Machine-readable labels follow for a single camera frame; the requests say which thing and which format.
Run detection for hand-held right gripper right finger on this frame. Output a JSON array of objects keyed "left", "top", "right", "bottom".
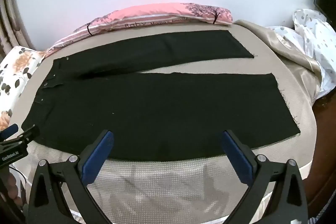
[{"left": 221, "top": 130, "right": 308, "bottom": 224}]

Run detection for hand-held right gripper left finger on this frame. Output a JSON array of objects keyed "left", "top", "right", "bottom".
[{"left": 28, "top": 130, "right": 114, "bottom": 224}]

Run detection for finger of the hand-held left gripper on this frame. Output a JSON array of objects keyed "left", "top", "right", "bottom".
[
  {"left": 0, "top": 123, "right": 19, "bottom": 140},
  {"left": 13, "top": 125, "right": 40, "bottom": 145}
]

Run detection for black pants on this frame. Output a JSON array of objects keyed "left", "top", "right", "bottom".
[{"left": 21, "top": 29, "right": 301, "bottom": 162}]

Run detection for white floral pillow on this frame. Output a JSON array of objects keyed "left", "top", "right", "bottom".
[{"left": 0, "top": 46, "right": 46, "bottom": 131}]

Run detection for dark brown wooden furniture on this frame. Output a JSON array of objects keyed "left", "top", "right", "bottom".
[{"left": 304, "top": 94, "right": 336, "bottom": 215}]

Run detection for brown patterned curtain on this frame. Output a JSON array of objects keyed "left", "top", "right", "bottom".
[{"left": 0, "top": 0, "right": 36, "bottom": 56}]

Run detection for beige satin blanket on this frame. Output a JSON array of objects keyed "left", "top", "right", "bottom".
[{"left": 234, "top": 20, "right": 326, "bottom": 105}]

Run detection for white grey-dotted cloth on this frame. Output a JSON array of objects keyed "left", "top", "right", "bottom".
[{"left": 266, "top": 7, "right": 336, "bottom": 98}]

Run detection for pink striped tree-print pillow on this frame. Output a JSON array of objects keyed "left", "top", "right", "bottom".
[{"left": 43, "top": 2, "right": 234, "bottom": 58}]

